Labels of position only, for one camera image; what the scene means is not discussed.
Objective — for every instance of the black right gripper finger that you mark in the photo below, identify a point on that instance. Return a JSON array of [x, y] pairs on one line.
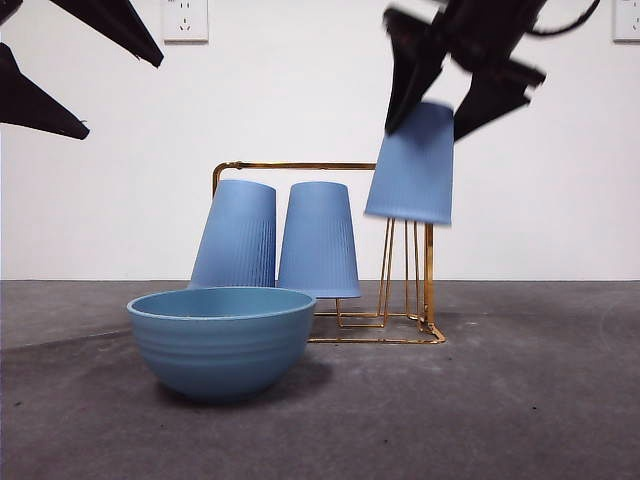
[[495, 92], [407, 65]]

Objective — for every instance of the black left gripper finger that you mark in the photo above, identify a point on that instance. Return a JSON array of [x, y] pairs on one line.
[[30, 105], [120, 25]]

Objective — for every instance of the blue ribbed cup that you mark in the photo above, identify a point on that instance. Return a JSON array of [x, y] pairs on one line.
[[237, 235], [317, 240], [412, 165]]

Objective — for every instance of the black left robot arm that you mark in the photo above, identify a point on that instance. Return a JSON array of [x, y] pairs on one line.
[[6, 6]]

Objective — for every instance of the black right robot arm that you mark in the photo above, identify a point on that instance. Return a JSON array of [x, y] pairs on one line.
[[480, 30]]

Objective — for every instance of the blue ceramic bowl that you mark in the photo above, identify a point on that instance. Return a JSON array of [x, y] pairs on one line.
[[220, 345]]

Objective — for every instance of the white wall socket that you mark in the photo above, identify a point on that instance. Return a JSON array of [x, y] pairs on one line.
[[186, 20], [627, 20]]

